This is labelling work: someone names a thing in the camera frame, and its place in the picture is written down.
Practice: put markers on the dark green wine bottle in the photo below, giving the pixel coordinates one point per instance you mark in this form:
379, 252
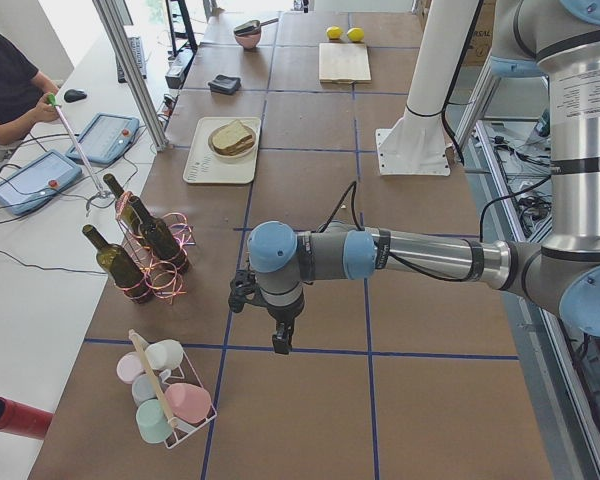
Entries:
119, 265

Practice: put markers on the seated person black shirt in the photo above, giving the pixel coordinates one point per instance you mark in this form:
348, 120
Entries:
24, 92

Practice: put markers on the cream bear serving tray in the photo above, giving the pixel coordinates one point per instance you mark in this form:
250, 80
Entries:
205, 167

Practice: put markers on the lilac cup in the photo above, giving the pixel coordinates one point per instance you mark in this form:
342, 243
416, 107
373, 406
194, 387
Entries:
129, 368

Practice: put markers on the white wire cup rack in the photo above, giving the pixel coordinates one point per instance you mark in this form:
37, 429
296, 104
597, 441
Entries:
185, 373

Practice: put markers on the bread slice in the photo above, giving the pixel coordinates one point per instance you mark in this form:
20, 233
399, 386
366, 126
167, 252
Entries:
236, 148
228, 137

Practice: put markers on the yellow lemon left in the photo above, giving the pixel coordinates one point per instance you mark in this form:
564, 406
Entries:
334, 33

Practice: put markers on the white cup in rack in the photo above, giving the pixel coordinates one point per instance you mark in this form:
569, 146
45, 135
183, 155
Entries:
164, 354

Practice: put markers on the mint green cup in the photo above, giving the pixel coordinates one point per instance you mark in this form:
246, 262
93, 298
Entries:
152, 423

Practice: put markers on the grey cup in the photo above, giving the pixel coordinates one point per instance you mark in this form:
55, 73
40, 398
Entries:
142, 390

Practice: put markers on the black computer mouse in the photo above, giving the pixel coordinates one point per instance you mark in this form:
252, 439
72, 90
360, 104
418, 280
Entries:
74, 95

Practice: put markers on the metal spoon in bowl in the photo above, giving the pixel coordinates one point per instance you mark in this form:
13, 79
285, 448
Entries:
252, 27

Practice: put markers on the pink reacher stick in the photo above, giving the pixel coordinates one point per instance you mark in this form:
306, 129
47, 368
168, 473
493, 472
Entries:
102, 198

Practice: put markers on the blue teach pendant near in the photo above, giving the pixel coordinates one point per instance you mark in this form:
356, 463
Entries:
35, 184

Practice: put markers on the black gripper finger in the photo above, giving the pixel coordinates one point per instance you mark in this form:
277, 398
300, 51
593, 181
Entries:
281, 344

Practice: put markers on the bread slice on plate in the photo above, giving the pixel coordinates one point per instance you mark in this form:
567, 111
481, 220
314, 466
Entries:
236, 148

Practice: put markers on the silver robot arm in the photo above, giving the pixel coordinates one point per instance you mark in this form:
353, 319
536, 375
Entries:
557, 39

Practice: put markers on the copper wire bottle rack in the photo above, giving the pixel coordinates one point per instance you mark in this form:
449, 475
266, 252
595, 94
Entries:
162, 277

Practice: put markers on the bamboo cutting board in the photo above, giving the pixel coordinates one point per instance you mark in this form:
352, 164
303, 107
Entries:
343, 63

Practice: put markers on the yellow lemon right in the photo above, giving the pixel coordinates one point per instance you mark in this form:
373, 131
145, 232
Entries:
355, 34

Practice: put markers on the round white plate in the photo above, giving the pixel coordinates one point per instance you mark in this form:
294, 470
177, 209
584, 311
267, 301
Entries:
252, 135

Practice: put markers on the yellow lemon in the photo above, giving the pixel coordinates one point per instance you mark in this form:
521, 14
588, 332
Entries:
355, 34
334, 33

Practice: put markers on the pink bowl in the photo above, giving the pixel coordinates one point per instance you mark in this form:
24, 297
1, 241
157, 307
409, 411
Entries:
250, 40

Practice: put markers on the blue teach pendant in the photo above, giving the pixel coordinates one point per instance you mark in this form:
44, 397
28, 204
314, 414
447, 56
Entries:
107, 137
35, 184

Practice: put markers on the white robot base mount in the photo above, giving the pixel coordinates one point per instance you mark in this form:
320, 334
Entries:
415, 145

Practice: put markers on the pink cup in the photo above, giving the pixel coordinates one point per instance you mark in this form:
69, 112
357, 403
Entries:
189, 402

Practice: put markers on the folded grey cloth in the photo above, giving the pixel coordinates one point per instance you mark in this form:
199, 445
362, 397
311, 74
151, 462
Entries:
227, 85

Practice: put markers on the blue teach pendant far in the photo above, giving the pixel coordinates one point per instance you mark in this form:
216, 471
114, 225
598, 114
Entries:
107, 137

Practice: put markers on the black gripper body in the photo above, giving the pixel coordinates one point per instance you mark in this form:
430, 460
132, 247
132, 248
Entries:
283, 315

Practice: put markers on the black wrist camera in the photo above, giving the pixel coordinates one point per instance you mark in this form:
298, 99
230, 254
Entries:
244, 290

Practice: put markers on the red cylinder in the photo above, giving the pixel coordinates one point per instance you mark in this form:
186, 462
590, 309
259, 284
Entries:
23, 420

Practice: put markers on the wooden rack handle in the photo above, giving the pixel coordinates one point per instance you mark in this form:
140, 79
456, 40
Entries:
137, 342

